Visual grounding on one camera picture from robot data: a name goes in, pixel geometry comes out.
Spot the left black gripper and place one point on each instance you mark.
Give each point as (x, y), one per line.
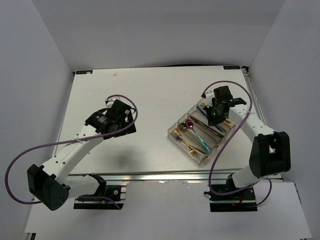
(129, 130)

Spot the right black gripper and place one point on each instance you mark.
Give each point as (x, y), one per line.
(212, 121)

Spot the blue knife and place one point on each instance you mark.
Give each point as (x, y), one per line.
(205, 115)

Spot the black knife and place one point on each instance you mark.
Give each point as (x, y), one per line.
(204, 127)

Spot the iridescent purple spoon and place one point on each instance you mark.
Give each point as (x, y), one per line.
(190, 125)

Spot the gold fork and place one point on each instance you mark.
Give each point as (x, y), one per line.
(177, 132)

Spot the black spoon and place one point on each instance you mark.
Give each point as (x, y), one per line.
(192, 136)

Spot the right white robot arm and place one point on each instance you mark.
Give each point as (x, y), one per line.
(270, 152)

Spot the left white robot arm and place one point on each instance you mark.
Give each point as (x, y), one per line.
(50, 183)

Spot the clear four-slot utensil organizer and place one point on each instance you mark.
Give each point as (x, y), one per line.
(213, 141)

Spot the right blue corner sticker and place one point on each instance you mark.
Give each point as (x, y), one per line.
(231, 67)

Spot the blue corner sticker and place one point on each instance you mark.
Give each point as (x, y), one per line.
(231, 67)
(84, 72)

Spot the left blue corner sticker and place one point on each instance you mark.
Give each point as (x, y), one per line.
(84, 72)

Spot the aluminium table rail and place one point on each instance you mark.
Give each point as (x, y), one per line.
(162, 176)

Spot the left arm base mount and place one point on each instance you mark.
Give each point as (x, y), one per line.
(111, 197)

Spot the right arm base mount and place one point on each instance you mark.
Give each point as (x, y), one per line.
(244, 201)

